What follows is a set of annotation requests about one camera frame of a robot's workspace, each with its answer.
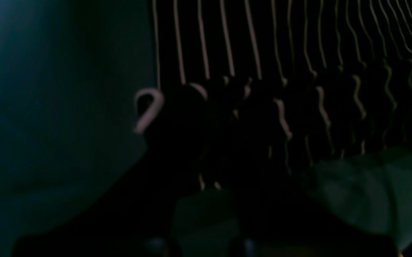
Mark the navy white striped t-shirt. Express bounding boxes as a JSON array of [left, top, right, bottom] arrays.
[[135, 0, 412, 188]]

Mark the teal table cloth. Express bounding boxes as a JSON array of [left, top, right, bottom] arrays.
[[0, 0, 412, 257]]

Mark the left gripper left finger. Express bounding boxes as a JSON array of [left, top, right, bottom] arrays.
[[11, 150, 206, 257]]

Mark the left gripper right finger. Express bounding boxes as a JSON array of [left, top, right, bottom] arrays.
[[224, 157, 399, 257]]

